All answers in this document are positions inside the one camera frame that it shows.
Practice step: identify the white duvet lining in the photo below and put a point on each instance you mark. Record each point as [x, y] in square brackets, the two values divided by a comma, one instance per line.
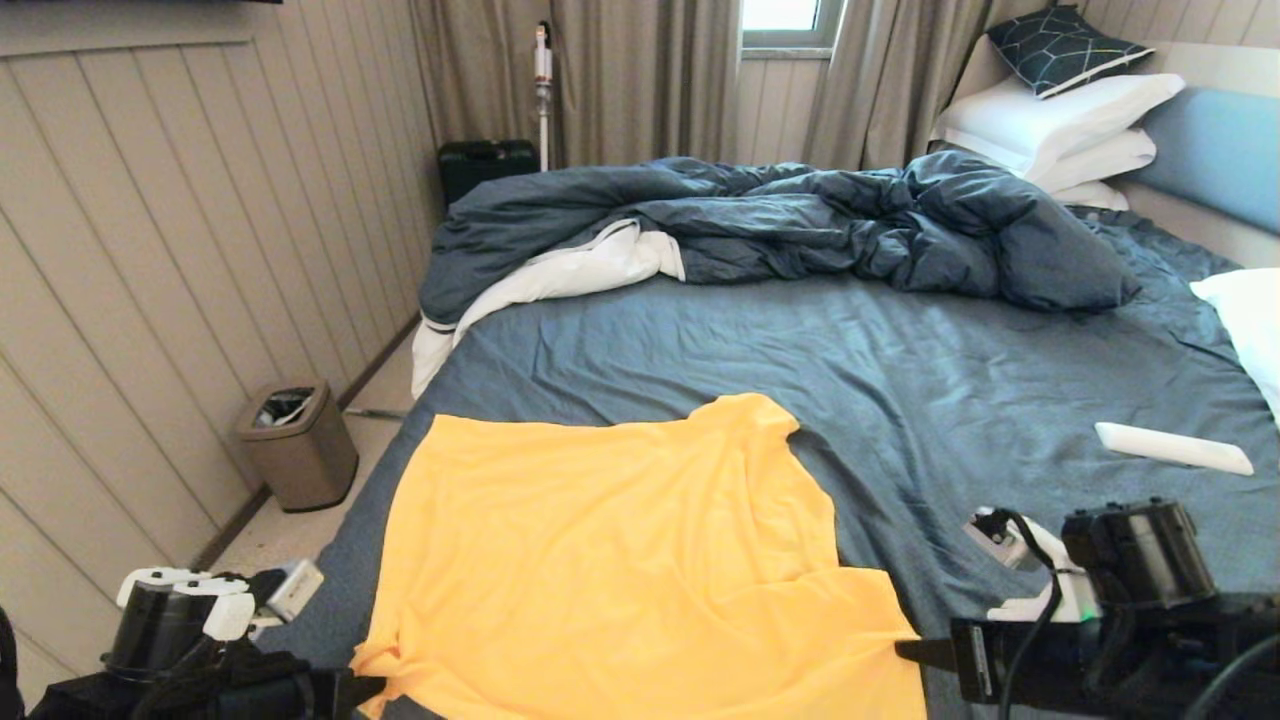
[560, 276]

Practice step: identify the wide beige curtain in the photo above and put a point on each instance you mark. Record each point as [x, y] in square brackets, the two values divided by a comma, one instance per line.
[640, 80]

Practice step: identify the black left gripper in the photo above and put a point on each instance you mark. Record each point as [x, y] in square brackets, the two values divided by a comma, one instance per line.
[290, 695]

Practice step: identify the beige headboard frame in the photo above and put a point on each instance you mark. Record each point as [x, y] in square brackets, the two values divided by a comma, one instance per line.
[1220, 66]

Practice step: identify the window with grey frame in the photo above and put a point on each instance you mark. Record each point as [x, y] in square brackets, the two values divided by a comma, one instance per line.
[780, 15]

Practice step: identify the white stick vacuum cleaner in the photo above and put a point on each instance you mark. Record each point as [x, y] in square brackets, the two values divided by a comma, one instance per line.
[544, 86]

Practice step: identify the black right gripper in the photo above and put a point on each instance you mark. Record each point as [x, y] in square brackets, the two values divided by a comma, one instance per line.
[1065, 660]

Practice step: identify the light blue headboard pad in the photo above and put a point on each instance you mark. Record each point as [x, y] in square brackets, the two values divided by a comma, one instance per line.
[1220, 155]

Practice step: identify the yellow t-shirt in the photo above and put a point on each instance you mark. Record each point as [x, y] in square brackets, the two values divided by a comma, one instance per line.
[600, 560]

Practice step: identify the thin metal rod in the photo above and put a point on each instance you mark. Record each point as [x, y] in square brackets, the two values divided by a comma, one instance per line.
[375, 412]

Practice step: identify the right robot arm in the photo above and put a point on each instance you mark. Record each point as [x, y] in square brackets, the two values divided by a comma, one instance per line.
[1135, 550]

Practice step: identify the dark green hard case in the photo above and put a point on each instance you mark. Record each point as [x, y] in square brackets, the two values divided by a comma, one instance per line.
[485, 166]

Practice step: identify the long white remote control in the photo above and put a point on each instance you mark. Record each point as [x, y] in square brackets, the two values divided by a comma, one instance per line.
[1170, 446]

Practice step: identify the crumpled dark blue duvet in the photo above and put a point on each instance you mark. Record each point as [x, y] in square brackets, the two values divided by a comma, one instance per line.
[800, 215]

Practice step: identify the dark geometric pattern cushion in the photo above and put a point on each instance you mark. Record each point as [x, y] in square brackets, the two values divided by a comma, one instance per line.
[1065, 50]

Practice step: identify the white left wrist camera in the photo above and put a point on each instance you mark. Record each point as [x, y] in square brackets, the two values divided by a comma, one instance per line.
[295, 590]

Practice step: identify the flat white pillow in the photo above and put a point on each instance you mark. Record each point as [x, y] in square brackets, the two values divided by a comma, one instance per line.
[1100, 160]

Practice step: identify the narrow beige curtain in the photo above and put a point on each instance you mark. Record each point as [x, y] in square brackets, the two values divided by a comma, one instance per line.
[880, 80]

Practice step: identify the small white pillow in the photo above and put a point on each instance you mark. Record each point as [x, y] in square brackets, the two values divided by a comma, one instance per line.
[1092, 196]

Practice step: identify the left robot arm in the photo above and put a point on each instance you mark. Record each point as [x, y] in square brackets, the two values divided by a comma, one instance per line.
[160, 625]

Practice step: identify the brown metal trash bin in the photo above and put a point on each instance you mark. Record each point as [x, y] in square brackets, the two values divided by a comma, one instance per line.
[300, 460]

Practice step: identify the large white pillow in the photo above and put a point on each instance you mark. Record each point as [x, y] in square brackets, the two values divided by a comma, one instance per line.
[1050, 115]

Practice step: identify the dark blue bed sheet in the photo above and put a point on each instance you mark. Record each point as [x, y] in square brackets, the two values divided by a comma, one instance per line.
[700, 340]

